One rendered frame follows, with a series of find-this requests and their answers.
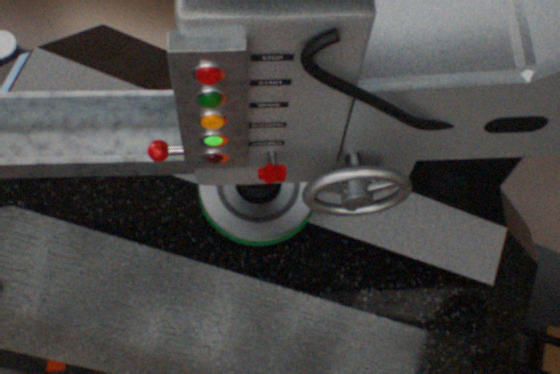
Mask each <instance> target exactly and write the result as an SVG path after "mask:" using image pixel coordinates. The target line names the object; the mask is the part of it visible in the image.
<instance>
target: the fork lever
mask: <svg viewBox="0 0 560 374"><path fill-rule="evenodd" d="M157 139H161V140H164V141H165V142H167V143H168V144H169V146H180V145H181V140H180V128H179V123H178V117H177V111H176V106H175V100H174V94H173V90H114V91H47V92H0V178H33V177H71V176H110V175H123V176H149V175H187V174H196V172H195V169H186V167H185V163H184V157H183V155H178V156H169V157H168V158H167V159H166V160H165V161H162V162H156V161H153V160H152V159H151V157H149V155H148V147H149V145H150V144H151V142H152V141H154V140H157Z"/></svg>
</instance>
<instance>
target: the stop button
mask: <svg viewBox="0 0 560 374"><path fill-rule="evenodd" d="M197 80H199V82H201V83H203V84H208V85H210V84H215V83H217V82H218V81H220V80H221V72H220V71H218V70H215V69H203V70H200V71H198V72H197Z"/></svg>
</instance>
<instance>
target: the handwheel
mask: <svg viewBox="0 0 560 374"><path fill-rule="evenodd" d="M345 166H346V167H345V168H341V169H336V170H333V171H330V172H327V173H324V174H323V175H321V176H316V177H315V178H314V179H312V180H311V181H310V182H309V183H308V184H307V185H305V186H304V189H303V193H302V199H303V202H304V204H305V205H306V206H307V207H308V208H310V209H311V210H313V211H314V212H317V213H323V214H328V215H334V216H357V215H365V214H375V213H379V212H381V211H385V210H387V209H390V208H392V207H394V206H396V205H398V204H400V203H402V202H403V201H404V200H406V199H407V197H408V196H409V195H410V192H411V183H410V179H409V177H408V176H405V175H404V174H403V173H401V172H400V171H398V170H395V169H392V168H389V167H383V166H362V159H361V155H360V154H359V153H349V154H347V155H346V156H345ZM369 179H371V180H381V182H377V183H373V184H371V180H369ZM338 183H341V184H338ZM395 187H399V188H398V189H397V190H396V191H395V192H394V193H392V194H391V195H388V196H386V197H383V198H381V199H378V200H374V201H373V193H377V192H381V191H384V190H388V189H391V188H395ZM319 191H323V192H328V193H333V194H337V195H341V201H342V204H333V203H327V202H324V201H322V200H320V199H318V198H316V197H315V194H317V193H318V192H319Z"/></svg>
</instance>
